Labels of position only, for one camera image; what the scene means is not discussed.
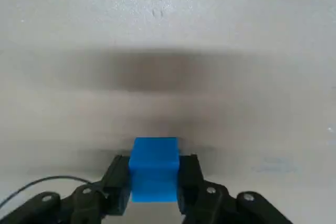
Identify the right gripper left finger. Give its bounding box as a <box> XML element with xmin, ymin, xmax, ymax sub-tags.
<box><xmin>0</xmin><ymin>154</ymin><xmax>132</xmax><ymax>224</ymax></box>

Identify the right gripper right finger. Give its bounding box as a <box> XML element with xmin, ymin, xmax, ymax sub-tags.
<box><xmin>177</xmin><ymin>153</ymin><xmax>292</xmax><ymax>224</ymax></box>

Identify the blue magnetic block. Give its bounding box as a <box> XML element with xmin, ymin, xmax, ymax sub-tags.
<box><xmin>128</xmin><ymin>136</ymin><xmax>181</xmax><ymax>204</ymax></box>

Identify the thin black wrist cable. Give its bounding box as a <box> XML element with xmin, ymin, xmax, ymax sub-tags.
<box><xmin>0</xmin><ymin>175</ymin><xmax>91</xmax><ymax>207</ymax></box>

